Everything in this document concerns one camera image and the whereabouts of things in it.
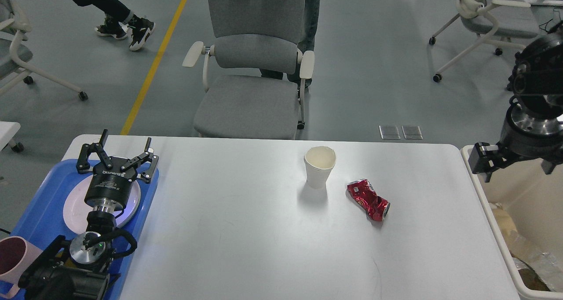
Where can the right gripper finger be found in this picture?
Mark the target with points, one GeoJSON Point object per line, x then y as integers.
{"type": "Point", "coordinates": [486, 158]}
{"type": "Point", "coordinates": [548, 166]}

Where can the foil with brown napkin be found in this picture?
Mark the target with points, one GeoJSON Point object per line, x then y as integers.
{"type": "Point", "coordinates": [532, 280]}

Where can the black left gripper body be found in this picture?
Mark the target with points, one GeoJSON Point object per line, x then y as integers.
{"type": "Point", "coordinates": [112, 184]}

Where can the brown paper bag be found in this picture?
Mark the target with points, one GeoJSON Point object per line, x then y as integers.
{"type": "Point", "coordinates": [506, 224]}

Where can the aluminium foil sheet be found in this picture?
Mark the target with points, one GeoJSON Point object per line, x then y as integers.
{"type": "Point", "coordinates": [543, 263]}

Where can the pink mug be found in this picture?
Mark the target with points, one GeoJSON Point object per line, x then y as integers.
{"type": "Point", "coordinates": [16, 255]}

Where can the white chair right background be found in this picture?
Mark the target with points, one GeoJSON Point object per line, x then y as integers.
{"type": "Point", "coordinates": [495, 22]}

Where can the grey office chair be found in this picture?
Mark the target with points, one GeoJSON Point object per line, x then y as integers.
{"type": "Point", "coordinates": [254, 73]}

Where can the pink plate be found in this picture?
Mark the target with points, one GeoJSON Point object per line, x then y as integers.
{"type": "Point", "coordinates": [75, 210]}

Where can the crushed red can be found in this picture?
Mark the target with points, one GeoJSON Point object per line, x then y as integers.
{"type": "Point", "coordinates": [363, 193]}

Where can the person in black clothes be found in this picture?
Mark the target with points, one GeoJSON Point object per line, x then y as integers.
{"type": "Point", "coordinates": [117, 14]}

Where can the white chair left background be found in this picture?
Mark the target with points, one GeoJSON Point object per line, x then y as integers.
{"type": "Point", "coordinates": [15, 57]}

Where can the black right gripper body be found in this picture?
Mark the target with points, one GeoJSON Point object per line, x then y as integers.
{"type": "Point", "coordinates": [526, 138]}

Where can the floor outlet plate left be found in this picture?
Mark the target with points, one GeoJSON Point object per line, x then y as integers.
{"type": "Point", "coordinates": [389, 132]}

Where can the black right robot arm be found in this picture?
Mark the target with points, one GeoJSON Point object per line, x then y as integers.
{"type": "Point", "coordinates": [536, 79]}

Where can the floor outlet plate right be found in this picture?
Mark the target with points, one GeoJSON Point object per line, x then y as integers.
{"type": "Point", "coordinates": [412, 132]}

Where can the beige plastic bin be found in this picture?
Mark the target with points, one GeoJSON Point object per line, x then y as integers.
{"type": "Point", "coordinates": [534, 202]}

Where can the floor outlet plate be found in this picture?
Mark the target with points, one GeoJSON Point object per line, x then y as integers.
{"type": "Point", "coordinates": [412, 132]}
{"type": "Point", "coordinates": [389, 132]}

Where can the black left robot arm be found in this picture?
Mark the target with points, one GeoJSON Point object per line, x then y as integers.
{"type": "Point", "coordinates": [87, 217]}

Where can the white paper cup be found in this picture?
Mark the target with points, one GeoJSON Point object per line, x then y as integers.
{"type": "Point", "coordinates": [319, 162]}

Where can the white chair background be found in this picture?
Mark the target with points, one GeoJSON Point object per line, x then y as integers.
{"type": "Point", "coordinates": [15, 57]}
{"type": "Point", "coordinates": [495, 22]}

